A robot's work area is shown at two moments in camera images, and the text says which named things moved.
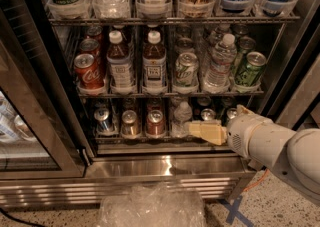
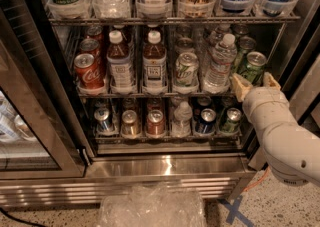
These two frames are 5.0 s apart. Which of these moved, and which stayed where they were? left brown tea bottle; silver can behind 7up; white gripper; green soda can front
Moved: white gripper
Stayed: green soda can front; silver can behind 7up; left brown tea bottle
